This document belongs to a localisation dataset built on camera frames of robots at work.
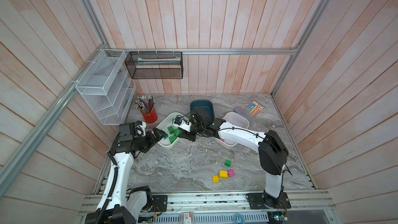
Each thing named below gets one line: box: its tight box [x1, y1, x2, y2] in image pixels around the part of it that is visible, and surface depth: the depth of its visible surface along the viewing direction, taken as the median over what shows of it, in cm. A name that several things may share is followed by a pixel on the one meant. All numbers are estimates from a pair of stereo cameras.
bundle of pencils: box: [134, 95, 156, 114], surface depth 100 cm
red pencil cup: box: [142, 108, 159, 124], surface depth 105 cm
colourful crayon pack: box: [247, 100, 265, 116], surface depth 113 cm
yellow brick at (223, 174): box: [219, 170, 229, 179], surface depth 82 cm
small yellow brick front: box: [212, 175, 220, 183], surface depth 81 cm
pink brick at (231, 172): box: [227, 169, 236, 177], surface depth 83 cm
